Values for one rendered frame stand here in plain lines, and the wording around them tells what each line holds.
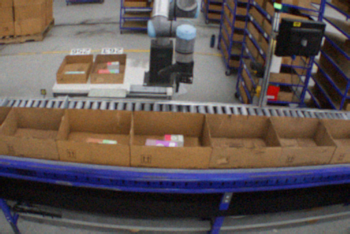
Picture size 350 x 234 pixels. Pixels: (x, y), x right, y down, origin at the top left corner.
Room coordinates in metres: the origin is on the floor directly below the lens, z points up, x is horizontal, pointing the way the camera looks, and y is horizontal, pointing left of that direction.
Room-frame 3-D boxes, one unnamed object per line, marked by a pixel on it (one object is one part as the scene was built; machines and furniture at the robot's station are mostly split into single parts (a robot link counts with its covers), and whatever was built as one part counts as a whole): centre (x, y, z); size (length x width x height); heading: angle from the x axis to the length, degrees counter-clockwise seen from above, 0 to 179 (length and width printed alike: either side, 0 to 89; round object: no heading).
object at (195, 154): (1.39, 0.02, 0.96); 0.39 x 0.29 x 0.17; 95
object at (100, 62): (2.48, 0.59, 0.80); 0.38 x 0.28 x 0.10; 7
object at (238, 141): (1.42, -0.37, 0.96); 0.39 x 0.29 x 0.17; 95
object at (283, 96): (2.86, -0.96, 0.59); 0.40 x 0.30 x 0.10; 3
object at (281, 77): (2.86, -0.96, 0.79); 0.40 x 0.30 x 0.10; 7
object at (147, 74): (2.43, 0.15, 0.91); 0.26 x 0.26 x 0.33; 5
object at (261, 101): (2.18, -0.65, 1.11); 0.12 x 0.05 x 0.88; 95
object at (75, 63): (2.45, 0.90, 0.80); 0.38 x 0.28 x 0.10; 6
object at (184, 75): (1.45, -0.02, 1.34); 0.09 x 0.08 x 0.12; 100
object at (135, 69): (2.49, 0.56, 0.74); 1.00 x 0.58 x 0.03; 95
